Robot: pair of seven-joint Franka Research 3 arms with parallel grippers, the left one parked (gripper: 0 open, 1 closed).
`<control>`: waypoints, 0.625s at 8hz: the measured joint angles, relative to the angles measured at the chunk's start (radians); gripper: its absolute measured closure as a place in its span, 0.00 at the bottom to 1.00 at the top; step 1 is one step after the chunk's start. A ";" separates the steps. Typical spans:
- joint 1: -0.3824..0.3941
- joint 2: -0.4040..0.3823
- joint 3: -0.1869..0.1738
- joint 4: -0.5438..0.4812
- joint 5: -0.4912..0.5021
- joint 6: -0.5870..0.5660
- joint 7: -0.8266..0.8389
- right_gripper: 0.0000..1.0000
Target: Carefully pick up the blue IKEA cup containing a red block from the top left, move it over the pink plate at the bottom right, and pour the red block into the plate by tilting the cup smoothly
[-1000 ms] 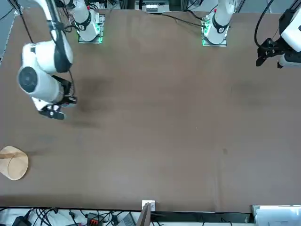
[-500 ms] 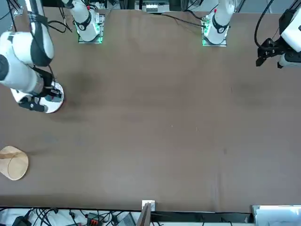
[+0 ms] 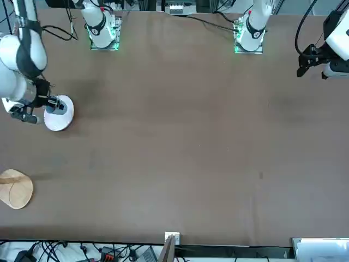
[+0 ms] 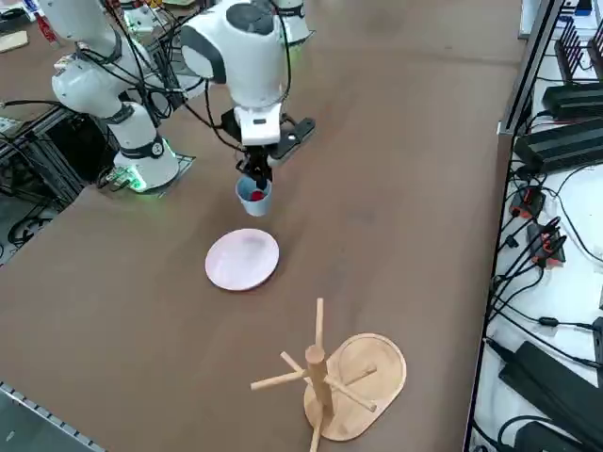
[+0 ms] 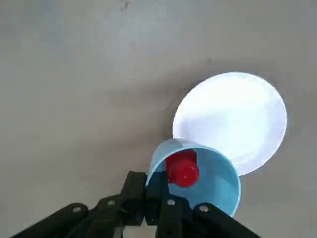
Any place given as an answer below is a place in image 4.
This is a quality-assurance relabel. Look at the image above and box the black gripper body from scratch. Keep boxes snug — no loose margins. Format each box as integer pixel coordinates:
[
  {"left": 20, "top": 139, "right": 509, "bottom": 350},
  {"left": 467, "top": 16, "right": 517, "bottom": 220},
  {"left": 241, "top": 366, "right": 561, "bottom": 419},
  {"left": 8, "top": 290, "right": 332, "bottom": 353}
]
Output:
[{"left": 242, "top": 143, "right": 275, "bottom": 164}]

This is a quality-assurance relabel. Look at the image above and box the blue plastic cup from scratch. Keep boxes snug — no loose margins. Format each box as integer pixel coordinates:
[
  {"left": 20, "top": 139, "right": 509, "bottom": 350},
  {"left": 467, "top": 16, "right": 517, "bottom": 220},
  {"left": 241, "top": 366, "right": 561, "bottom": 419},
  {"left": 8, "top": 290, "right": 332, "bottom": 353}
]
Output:
[{"left": 235, "top": 176, "right": 274, "bottom": 218}]

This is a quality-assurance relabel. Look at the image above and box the pink plate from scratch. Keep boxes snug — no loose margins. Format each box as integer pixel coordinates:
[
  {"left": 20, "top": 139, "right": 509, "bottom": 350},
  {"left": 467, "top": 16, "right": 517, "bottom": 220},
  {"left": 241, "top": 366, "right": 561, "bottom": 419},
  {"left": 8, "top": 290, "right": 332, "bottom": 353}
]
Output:
[{"left": 204, "top": 228, "right": 281, "bottom": 294}]

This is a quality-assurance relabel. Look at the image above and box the wooden cup rack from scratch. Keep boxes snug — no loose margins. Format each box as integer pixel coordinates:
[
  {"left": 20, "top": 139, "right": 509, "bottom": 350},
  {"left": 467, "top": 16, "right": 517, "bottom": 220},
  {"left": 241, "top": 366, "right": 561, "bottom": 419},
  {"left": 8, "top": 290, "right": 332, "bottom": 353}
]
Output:
[{"left": 250, "top": 297, "right": 408, "bottom": 452}]

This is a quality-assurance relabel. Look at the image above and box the orange black device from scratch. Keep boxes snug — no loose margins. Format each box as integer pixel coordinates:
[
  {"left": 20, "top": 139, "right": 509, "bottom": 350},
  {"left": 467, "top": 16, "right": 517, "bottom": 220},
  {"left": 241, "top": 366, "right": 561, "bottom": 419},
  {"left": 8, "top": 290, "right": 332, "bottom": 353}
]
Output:
[
  {"left": 526, "top": 219, "right": 568, "bottom": 268},
  {"left": 510, "top": 185, "right": 546, "bottom": 218}
]

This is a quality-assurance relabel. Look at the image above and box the wooden board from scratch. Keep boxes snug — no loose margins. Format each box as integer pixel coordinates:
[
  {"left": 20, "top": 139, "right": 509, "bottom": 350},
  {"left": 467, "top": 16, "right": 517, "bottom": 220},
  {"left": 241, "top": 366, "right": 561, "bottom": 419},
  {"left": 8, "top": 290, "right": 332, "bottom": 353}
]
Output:
[{"left": 0, "top": 30, "right": 30, "bottom": 54}]

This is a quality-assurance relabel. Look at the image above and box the long black power brick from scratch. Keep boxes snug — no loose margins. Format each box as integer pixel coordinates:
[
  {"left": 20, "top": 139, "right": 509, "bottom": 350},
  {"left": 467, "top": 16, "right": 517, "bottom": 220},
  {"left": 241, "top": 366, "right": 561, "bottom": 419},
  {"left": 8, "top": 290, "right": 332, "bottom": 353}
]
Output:
[
  {"left": 512, "top": 120, "right": 603, "bottom": 171},
  {"left": 541, "top": 83, "right": 603, "bottom": 120}
]

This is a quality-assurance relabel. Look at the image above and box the dark red slotted rack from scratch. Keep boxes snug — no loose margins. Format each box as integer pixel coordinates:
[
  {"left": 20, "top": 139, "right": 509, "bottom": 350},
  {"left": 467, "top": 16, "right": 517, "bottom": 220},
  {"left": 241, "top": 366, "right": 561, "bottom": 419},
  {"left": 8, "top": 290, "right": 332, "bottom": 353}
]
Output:
[{"left": 554, "top": 21, "right": 603, "bottom": 82}]

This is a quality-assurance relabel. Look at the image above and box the large black power brick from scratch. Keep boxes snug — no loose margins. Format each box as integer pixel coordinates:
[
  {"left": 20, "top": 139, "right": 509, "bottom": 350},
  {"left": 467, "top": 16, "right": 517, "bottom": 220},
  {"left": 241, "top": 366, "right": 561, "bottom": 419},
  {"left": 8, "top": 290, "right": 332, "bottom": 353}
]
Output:
[{"left": 497, "top": 340, "right": 603, "bottom": 446}]

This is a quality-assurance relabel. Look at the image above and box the black power adapter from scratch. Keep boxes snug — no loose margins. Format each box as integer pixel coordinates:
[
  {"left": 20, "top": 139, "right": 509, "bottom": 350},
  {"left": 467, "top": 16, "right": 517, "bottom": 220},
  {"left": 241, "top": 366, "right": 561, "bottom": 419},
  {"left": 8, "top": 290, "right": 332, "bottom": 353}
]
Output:
[{"left": 512, "top": 420, "right": 593, "bottom": 452}]

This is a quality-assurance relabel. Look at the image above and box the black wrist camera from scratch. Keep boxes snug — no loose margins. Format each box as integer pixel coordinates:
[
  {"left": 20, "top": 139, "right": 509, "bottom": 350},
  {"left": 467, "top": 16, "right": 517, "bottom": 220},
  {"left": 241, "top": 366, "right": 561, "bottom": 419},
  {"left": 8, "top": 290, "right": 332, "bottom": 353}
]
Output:
[{"left": 269, "top": 117, "right": 318, "bottom": 160}]

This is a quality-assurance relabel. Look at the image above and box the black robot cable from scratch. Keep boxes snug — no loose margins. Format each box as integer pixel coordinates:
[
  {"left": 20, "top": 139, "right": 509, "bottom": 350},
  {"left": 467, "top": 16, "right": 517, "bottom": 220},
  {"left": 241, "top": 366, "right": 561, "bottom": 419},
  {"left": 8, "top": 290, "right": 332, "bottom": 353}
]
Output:
[{"left": 203, "top": 77, "right": 246, "bottom": 154}]

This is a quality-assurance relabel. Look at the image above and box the aluminium post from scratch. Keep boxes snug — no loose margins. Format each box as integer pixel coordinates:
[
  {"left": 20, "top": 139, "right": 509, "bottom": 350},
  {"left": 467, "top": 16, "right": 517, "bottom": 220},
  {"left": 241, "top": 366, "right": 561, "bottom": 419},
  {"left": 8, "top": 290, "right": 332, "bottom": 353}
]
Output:
[{"left": 497, "top": 0, "right": 566, "bottom": 137}]

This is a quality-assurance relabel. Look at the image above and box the aluminium frame rail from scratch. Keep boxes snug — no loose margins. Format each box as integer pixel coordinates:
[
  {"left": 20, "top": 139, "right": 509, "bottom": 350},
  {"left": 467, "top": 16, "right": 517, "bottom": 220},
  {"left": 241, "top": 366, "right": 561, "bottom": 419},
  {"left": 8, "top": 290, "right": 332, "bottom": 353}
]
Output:
[{"left": 0, "top": 379, "right": 106, "bottom": 452}]

